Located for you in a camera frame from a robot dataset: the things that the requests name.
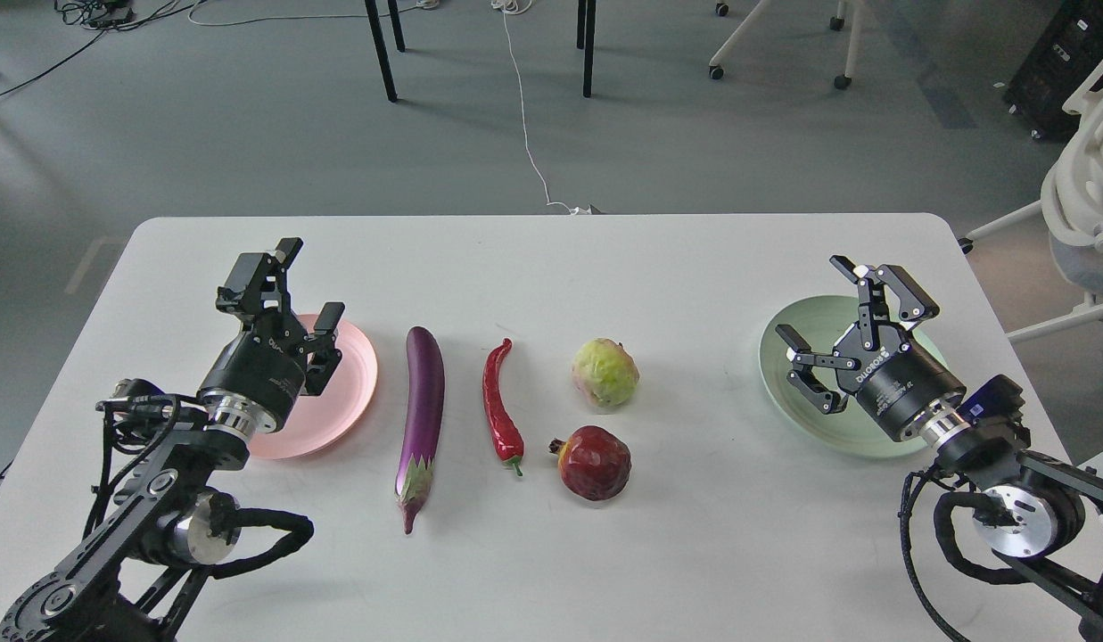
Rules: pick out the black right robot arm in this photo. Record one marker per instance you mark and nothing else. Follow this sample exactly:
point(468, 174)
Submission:
point(1007, 514)

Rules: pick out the white chair base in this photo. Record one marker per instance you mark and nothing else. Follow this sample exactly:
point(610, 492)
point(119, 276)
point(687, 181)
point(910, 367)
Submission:
point(752, 36)

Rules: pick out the black table leg right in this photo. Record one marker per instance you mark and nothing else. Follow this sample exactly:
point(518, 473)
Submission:
point(586, 14)

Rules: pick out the green yellow round fruit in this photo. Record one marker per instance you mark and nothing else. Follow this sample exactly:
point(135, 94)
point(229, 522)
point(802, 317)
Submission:
point(604, 373)

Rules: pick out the black table leg left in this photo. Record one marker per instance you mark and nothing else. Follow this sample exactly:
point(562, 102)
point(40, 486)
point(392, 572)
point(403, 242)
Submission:
point(373, 18)

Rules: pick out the purple eggplant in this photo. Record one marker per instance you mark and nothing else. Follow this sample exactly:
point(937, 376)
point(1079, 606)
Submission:
point(426, 394)

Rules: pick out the black equipment case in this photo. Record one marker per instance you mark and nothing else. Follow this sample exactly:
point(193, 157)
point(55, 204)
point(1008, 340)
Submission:
point(1067, 51)

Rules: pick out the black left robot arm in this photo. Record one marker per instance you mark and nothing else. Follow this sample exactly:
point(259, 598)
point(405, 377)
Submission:
point(157, 530)

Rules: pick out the red chili pepper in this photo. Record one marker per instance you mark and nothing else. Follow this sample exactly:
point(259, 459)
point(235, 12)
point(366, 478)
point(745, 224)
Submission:
point(505, 437)

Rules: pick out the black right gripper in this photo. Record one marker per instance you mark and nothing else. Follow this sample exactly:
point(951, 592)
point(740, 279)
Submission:
point(903, 383)

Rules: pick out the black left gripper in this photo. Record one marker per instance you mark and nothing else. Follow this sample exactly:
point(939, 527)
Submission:
point(273, 359)

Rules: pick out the white office chair right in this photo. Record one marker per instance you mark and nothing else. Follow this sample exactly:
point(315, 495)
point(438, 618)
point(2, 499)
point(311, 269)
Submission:
point(1071, 203)

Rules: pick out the pink plate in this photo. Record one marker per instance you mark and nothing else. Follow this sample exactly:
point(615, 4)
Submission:
point(317, 422)

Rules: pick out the light green plate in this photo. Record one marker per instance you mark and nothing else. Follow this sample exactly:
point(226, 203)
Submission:
point(821, 321)

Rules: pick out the red pomegranate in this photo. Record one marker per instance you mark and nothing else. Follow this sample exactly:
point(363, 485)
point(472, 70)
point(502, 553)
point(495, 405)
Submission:
point(592, 463)

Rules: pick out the black table leg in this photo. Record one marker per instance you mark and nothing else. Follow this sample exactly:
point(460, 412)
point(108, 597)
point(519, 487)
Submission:
point(373, 18)
point(586, 14)

